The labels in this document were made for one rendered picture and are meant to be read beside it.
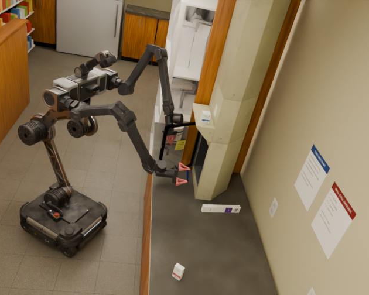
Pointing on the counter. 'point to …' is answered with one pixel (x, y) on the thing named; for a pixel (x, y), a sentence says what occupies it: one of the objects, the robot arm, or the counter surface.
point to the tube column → (249, 47)
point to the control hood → (207, 132)
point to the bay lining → (201, 153)
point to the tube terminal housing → (223, 143)
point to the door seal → (179, 126)
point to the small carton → (205, 116)
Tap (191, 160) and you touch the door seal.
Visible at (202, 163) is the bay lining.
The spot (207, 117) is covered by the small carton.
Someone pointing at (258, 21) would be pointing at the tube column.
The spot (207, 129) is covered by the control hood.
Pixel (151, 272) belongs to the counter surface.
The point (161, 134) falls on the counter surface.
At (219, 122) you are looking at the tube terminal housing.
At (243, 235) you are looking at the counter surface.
